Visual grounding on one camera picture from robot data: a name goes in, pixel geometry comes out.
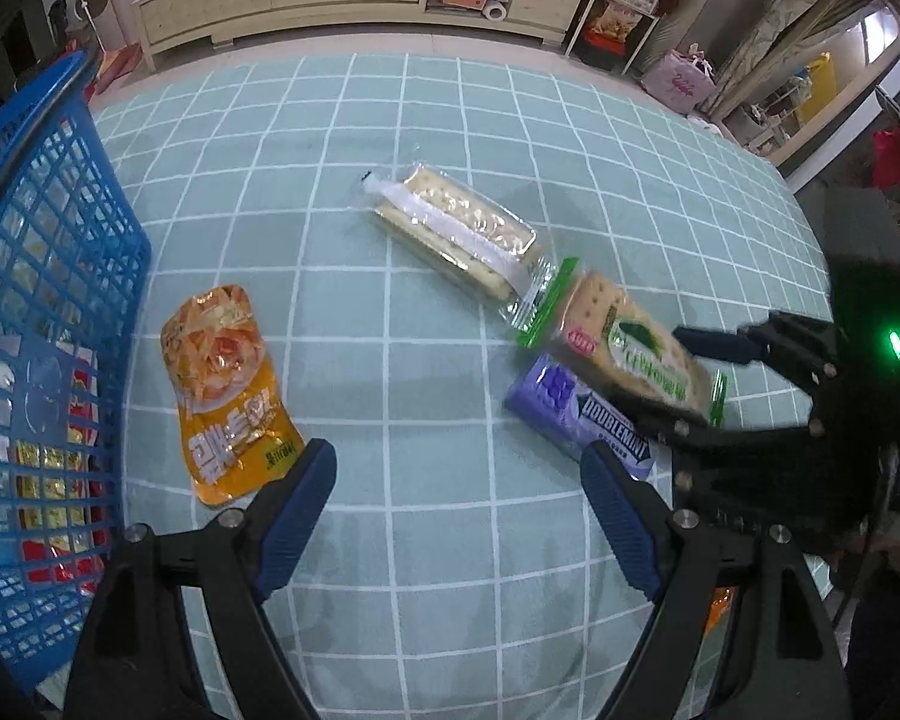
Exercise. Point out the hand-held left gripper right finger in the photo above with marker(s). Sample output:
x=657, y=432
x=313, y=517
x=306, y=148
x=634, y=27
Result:
x=619, y=517

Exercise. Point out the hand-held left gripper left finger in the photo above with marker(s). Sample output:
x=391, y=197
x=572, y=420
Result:
x=300, y=510

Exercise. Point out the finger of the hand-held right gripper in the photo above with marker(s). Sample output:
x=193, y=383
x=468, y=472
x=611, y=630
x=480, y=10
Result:
x=712, y=343
x=750, y=441

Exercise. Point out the green cracker packet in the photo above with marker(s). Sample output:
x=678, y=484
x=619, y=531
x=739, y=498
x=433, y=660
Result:
x=630, y=345

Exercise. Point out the purple gum packet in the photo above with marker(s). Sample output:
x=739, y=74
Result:
x=562, y=397

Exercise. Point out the orange yellow snack pouch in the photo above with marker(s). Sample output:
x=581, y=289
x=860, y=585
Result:
x=217, y=360

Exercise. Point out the white red snack packet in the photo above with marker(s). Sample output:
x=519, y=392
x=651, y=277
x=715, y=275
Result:
x=82, y=405

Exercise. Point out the red yellow snack packet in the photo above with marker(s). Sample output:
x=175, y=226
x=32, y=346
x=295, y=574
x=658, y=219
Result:
x=52, y=487

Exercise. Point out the clear cracker packet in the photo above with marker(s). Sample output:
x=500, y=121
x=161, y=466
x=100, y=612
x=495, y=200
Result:
x=457, y=225

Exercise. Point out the blue plastic basket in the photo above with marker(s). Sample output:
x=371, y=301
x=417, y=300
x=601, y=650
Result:
x=60, y=255

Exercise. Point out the green checked tablecloth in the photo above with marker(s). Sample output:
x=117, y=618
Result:
x=420, y=540

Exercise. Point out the small orange snack packet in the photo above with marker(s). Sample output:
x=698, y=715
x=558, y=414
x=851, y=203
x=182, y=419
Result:
x=716, y=607

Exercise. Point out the pink red garment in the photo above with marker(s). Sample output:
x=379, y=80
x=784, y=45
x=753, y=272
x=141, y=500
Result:
x=894, y=157

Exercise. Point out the pink bag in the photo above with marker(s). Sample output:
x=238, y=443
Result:
x=679, y=82

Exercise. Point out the arched floor mirror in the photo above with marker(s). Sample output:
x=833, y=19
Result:
x=817, y=82

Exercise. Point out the red gift box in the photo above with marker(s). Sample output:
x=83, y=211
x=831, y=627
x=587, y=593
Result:
x=611, y=34

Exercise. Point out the patterned beige curtain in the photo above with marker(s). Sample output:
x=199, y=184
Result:
x=780, y=15

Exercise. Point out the white paper roll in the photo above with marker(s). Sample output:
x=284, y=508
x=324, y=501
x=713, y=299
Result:
x=494, y=10

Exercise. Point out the white mop stick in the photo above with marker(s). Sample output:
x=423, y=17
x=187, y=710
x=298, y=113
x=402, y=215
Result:
x=86, y=15

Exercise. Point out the black folded umbrella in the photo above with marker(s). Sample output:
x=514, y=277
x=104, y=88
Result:
x=60, y=19

